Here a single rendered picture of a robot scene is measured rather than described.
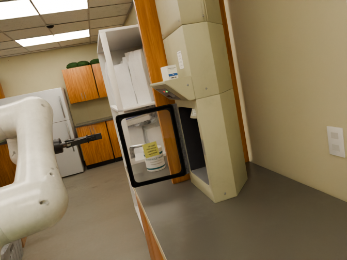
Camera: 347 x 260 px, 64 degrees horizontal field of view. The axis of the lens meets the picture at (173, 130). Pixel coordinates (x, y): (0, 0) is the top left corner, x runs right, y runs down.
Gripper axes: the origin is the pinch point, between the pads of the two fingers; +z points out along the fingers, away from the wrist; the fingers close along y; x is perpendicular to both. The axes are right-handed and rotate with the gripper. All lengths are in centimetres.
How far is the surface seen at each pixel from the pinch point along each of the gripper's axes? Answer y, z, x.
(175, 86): -39, 36, -17
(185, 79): -39, 41, -20
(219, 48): -32, 62, -30
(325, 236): -81, 62, 37
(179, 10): -39, 44, -46
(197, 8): -38, 52, -46
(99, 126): 463, 4, 40
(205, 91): -39, 49, -13
